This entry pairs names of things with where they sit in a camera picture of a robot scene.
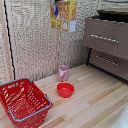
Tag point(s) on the red plastic shopping basket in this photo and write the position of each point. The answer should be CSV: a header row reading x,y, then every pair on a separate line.
x,y
23,103

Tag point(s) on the brown drawer cabinet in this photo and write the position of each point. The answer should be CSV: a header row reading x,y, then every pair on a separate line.
x,y
107,42

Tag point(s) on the pink plastic cup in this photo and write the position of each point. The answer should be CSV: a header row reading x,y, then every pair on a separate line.
x,y
63,73

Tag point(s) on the cereal snack bar box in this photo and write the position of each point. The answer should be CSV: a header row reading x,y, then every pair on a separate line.
x,y
63,15

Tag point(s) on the red plastic bowl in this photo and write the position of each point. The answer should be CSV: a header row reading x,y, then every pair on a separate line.
x,y
65,90

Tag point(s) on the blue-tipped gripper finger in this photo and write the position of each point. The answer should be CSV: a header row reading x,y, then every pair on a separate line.
x,y
56,11

